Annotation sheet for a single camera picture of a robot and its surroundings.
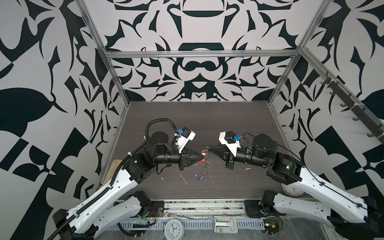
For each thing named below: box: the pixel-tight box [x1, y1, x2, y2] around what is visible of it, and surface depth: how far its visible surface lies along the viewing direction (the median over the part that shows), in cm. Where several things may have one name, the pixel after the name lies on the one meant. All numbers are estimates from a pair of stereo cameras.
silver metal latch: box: [213, 215, 238, 234], surface depth 70 cm
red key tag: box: [199, 149, 208, 164], surface depth 60 cm
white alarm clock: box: [164, 218, 185, 240], surface depth 67 cm
